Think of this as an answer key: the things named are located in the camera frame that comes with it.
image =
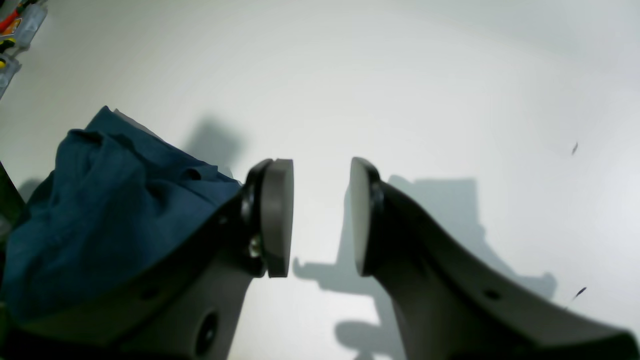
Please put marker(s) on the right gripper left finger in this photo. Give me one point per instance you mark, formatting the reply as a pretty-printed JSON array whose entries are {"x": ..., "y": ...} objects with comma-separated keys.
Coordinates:
[{"x": 187, "y": 306}]

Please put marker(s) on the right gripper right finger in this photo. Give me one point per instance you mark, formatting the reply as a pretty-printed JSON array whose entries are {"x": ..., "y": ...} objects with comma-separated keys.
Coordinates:
[{"x": 450, "y": 305}]

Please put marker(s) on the blue T-shirt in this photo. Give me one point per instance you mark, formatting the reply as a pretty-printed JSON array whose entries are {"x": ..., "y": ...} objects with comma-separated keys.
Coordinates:
[{"x": 118, "y": 200}]

